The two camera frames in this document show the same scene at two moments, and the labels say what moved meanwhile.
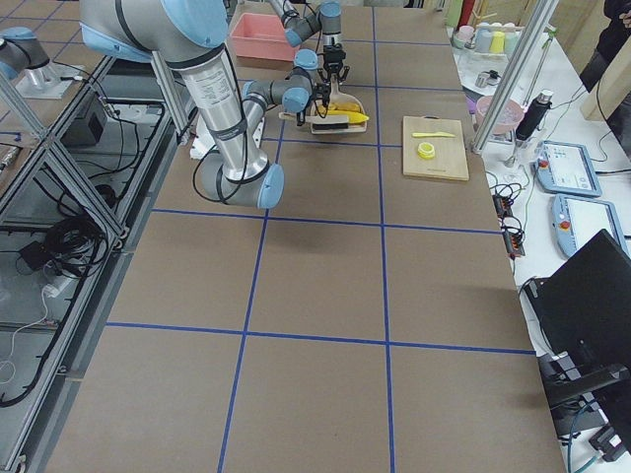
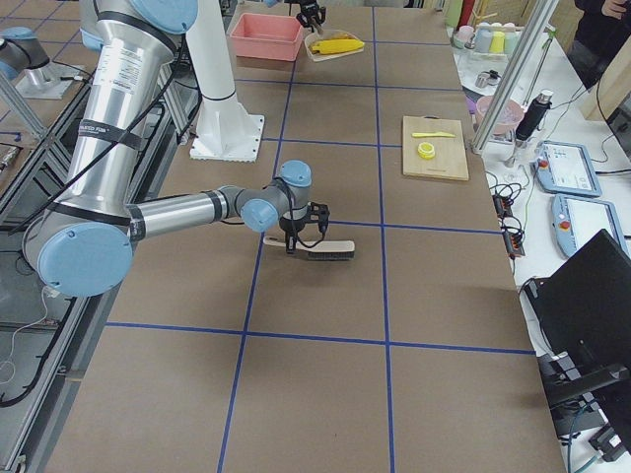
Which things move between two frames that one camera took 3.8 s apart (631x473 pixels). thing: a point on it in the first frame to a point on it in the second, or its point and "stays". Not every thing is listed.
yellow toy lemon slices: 426,150 stays
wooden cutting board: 434,147 stays
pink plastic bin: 261,36 stays
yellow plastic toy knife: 432,134 stays
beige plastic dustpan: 337,98 to 332,43
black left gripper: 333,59 to 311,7
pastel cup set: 487,37 stays
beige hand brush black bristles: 321,122 to 324,249
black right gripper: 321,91 to 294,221
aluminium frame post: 528,45 stays
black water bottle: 534,115 stays
